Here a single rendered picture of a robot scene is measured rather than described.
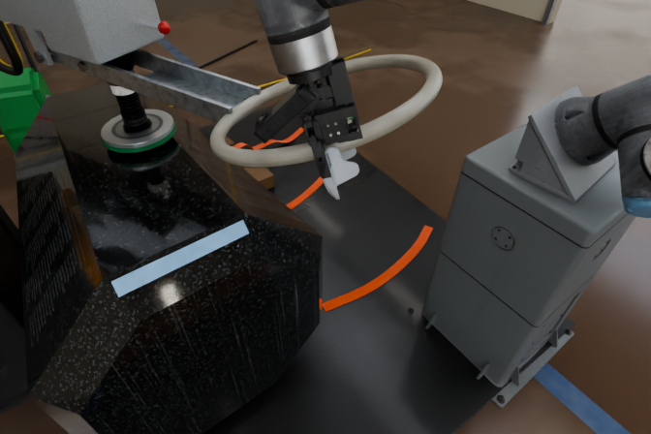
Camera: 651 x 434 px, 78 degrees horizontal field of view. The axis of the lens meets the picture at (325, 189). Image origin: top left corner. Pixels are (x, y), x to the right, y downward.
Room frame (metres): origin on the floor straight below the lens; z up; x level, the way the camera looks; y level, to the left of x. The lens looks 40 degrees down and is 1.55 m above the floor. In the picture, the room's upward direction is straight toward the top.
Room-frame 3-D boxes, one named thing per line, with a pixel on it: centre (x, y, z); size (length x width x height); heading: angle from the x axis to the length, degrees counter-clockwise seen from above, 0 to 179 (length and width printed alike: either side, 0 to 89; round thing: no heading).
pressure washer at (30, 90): (2.14, 1.78, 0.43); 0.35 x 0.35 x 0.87; 19
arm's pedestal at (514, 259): (0.94, -0.69, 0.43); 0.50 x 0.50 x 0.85; 36
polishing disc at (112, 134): (1.08, 0.59, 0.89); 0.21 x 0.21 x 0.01
